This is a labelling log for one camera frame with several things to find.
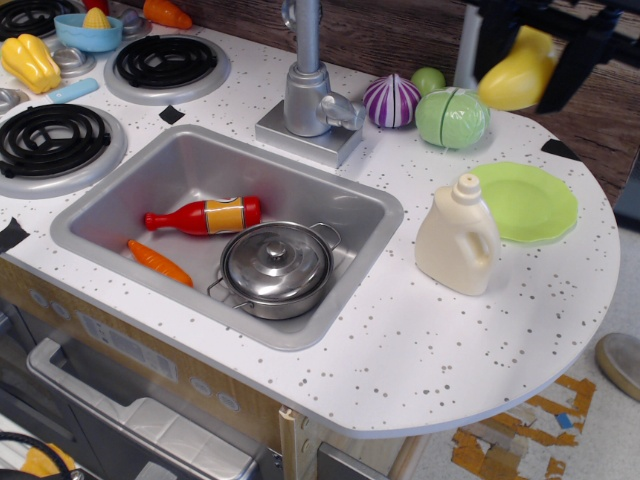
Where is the grey vertical pole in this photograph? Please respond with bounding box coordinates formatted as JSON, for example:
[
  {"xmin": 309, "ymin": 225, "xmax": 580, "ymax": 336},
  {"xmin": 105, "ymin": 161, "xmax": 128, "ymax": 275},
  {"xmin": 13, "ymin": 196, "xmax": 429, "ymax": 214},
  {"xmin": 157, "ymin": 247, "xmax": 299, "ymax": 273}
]
[{"xmin": 453, "ymin": 5, "xmax": 482, "ymax": 90}]

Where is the stainless steel lidded pot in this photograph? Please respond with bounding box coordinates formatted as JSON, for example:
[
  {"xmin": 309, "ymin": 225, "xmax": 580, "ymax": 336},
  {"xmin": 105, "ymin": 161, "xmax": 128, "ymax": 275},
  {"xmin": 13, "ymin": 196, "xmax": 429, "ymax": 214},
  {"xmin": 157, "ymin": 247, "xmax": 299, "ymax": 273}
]
[{"xmin": 206, "ymin": 221, "xmax": 342, "ymax": 321}]

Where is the orange toy carrot in sink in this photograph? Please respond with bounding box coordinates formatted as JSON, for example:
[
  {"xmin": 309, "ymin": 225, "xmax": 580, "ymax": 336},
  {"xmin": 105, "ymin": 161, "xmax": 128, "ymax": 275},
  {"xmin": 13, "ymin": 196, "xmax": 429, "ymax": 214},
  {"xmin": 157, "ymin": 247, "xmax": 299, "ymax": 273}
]
[{"xmin": 127, "ymin": 240, "xmax": 194, "ymax": 287}]

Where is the black tape patch left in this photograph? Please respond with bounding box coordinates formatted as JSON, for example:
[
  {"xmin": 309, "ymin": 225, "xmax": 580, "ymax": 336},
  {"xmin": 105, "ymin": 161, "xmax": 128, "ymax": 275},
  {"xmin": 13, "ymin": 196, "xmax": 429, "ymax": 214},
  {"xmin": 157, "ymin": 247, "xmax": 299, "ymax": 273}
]
[{"xmin": 0, "ymin": 218, "xmax": 30, "ymax": 254}]

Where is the back right stove burner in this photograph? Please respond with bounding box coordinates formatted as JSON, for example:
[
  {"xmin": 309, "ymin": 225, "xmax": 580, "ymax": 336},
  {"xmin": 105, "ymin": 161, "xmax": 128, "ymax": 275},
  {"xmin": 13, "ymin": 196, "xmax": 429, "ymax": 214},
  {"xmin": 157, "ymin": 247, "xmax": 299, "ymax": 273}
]
[{"xmin": 103, "ymin": 35, "xmax": 231, "ymax": 106}]

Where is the silver toy faucet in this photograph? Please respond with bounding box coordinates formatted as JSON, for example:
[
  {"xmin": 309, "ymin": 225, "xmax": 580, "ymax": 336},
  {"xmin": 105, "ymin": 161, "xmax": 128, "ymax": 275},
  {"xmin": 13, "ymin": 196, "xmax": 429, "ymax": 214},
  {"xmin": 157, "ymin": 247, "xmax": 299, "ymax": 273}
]
[{"xmin": 255, "ymin": 1, "xmax": 366, "ymax": 168}]

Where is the yellow object at bottom left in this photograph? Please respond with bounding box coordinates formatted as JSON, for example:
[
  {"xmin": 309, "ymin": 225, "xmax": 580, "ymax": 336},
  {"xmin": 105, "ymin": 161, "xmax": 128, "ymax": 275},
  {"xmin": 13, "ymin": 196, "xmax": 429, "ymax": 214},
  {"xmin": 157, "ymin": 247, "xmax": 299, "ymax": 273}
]
[{"xmin": 20, "ymin": 443, "xmax": 76, "ymax": 478}]

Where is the red toy item at back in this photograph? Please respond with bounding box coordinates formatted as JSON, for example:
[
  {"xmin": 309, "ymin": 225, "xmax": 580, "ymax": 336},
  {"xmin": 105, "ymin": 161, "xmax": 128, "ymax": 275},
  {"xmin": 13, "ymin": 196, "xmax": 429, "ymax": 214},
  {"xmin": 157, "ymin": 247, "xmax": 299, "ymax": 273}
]
[{"xmin": 83, "ymin": 0, "xmax": 110, "ymax": 16}]

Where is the light blue plastic bowl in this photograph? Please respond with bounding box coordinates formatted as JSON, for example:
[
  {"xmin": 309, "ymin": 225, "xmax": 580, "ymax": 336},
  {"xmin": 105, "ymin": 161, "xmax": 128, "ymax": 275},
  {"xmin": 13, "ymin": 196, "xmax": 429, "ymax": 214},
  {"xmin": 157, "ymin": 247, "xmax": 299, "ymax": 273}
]
[{"xmin": 54, "ymin": 13, "xmax": 123, "ymax": 53}]

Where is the red toy ketchup bottle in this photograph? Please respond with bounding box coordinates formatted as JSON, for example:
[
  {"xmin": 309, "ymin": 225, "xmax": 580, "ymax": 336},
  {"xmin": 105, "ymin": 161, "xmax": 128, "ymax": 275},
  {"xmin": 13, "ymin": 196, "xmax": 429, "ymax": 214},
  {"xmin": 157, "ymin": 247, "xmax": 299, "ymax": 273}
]
[{"xmin": 144, "ymin": 196, "xmax": 262, "ymax": 236}]

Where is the purple toy onion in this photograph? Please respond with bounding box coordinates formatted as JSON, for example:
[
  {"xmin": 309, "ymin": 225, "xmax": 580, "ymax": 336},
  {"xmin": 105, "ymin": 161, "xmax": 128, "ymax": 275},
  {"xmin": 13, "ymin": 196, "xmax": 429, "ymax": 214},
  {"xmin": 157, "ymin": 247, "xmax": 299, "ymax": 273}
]
[{"xmin": 363, "ymin": 74, "xmax": 421, "ymax": 128}]

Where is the small green toy ball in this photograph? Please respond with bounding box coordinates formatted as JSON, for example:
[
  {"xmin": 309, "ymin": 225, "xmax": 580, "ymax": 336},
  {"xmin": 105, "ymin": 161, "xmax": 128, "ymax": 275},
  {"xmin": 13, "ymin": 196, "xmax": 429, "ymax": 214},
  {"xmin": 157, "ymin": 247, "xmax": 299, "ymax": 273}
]
[{"xmin": 411, "ymin": 67, "xmax": 446, "ymax": 96}]

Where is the yellow toy bell pepper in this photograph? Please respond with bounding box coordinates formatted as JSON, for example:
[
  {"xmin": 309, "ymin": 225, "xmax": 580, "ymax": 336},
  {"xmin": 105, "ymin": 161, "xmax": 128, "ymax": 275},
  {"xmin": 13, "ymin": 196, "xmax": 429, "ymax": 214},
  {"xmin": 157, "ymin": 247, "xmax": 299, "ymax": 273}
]
[{"xmin": 1, "ymin": 34, "xmax": 61, "ymax": 94}]

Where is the oven door with handle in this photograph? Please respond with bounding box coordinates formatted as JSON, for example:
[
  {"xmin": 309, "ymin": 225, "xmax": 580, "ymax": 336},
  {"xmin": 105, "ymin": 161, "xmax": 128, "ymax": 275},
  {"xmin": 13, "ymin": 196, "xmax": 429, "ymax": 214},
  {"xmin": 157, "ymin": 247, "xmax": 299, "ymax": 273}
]
[{"xmin": 27, "ymin": 338, "xmax": 261, "ymax": 479}]

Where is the light blue toy utensil handle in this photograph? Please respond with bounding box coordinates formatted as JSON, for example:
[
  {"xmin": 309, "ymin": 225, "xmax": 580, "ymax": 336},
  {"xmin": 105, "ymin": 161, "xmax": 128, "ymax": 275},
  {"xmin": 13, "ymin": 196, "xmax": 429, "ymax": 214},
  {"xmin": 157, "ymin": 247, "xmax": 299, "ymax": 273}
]
[{"xmin": 46, "ymin": 78, "xmax": 99, "ymax": 104}]

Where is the silver stove knob at edge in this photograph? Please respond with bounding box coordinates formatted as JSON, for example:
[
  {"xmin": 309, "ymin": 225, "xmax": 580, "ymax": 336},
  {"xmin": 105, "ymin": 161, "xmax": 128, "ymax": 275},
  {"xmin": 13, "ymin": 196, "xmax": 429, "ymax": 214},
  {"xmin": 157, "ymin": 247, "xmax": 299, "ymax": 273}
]
[{"xmin": 0, "ymin": 88, "xmax": 30, "ymax": 116}]

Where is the back left stove burner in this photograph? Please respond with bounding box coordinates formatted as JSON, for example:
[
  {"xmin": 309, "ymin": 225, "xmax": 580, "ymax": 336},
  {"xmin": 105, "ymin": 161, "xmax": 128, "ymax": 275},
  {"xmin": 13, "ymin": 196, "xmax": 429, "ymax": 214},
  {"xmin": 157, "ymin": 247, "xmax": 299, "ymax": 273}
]
[{"xmin": 1, "ymin": 0, "xmax": 86, "ymax": 42}]

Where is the green toy cabbage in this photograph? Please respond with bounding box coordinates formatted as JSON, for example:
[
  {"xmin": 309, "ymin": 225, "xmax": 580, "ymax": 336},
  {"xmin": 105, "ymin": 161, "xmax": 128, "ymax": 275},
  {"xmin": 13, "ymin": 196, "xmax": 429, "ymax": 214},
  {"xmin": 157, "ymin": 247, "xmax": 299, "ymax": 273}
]
[{"xmin": 414, "ymin": 87, "xmax": 491, "ymax": 150}]

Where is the cream toy detergent bottle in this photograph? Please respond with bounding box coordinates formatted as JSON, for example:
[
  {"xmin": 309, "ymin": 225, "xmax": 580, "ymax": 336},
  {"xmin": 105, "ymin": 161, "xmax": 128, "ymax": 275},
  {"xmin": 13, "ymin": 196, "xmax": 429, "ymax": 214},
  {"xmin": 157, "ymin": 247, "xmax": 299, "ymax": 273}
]
[{"xmin": 415, "ymin": 173, "xmax": 500, "ymax": 296}]

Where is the yellow toy banana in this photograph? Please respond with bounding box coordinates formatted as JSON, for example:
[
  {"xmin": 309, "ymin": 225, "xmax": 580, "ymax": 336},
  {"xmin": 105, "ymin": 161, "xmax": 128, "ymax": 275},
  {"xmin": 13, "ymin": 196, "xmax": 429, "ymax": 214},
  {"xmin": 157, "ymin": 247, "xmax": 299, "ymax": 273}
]
[{"xmin": 477, "ymin": 26, "xmax": 558, "ymax": 111}]

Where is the light green plastic plate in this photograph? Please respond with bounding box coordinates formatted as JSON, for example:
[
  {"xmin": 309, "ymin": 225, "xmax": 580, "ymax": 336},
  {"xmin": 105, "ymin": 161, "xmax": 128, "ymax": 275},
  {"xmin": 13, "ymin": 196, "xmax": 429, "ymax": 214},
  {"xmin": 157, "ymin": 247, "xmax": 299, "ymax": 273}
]
[{"xmin": 472, "ymin": 162, "xmax": 578, "ymax": 243}]

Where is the black tape patch near burner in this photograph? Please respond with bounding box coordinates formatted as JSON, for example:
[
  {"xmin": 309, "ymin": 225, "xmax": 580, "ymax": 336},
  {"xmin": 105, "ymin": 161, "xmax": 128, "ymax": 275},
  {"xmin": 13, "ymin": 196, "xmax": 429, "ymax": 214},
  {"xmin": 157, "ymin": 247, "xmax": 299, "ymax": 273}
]
[{"xmin": 159, "ymin": 105, "xmax": 185, "ymax": 125}]

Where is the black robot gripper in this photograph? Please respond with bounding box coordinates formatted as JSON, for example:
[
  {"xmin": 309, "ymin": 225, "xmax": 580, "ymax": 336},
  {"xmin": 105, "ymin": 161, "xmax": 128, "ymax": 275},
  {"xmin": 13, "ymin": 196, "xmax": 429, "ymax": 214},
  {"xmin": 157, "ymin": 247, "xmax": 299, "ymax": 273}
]
[{"xmin": 471, "ymin": 1, "xmax": 639, "ymax": 114}]

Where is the round metal stand base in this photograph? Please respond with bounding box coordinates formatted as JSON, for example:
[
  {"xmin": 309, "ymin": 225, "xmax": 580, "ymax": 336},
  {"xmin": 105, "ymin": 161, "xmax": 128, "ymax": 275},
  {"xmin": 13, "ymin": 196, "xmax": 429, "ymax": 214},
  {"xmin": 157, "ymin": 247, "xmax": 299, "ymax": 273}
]
[{"xmin": 595, "ymin": 333, "xmax": 639, "ymax": 401}]

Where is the black tape patch right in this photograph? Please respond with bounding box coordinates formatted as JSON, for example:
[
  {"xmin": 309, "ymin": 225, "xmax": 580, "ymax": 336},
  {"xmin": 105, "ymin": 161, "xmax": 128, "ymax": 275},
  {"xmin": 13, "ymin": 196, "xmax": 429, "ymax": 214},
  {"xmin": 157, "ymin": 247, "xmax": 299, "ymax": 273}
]
[{"xmin": 541, "ymin": 139, "xmax": 580, "ymax": 161}]

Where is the silver sink basin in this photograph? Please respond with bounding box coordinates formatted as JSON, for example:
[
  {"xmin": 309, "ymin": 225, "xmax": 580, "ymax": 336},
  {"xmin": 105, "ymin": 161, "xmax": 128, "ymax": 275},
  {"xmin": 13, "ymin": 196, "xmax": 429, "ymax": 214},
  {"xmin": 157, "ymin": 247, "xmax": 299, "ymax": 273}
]
[{"xmin": 51, "ymin": 125, "xmax": 403, "ymax": 350}]

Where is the orange toy carrot at back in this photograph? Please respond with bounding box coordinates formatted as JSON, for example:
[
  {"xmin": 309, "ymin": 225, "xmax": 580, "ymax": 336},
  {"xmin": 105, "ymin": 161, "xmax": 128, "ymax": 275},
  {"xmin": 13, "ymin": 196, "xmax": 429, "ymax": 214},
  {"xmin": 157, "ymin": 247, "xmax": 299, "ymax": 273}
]
[{"xmin": 143, "ymin": 0, "xmax": 193, "ymax": 30}]

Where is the yellow toy corn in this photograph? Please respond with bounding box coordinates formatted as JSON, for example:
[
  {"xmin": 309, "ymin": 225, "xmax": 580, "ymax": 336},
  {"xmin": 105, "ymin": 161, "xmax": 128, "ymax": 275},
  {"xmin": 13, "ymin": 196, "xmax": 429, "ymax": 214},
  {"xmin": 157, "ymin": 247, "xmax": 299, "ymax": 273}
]
[{"xmin": 82, "ymin": 7, "xmax": 111, "ymax": 30}]

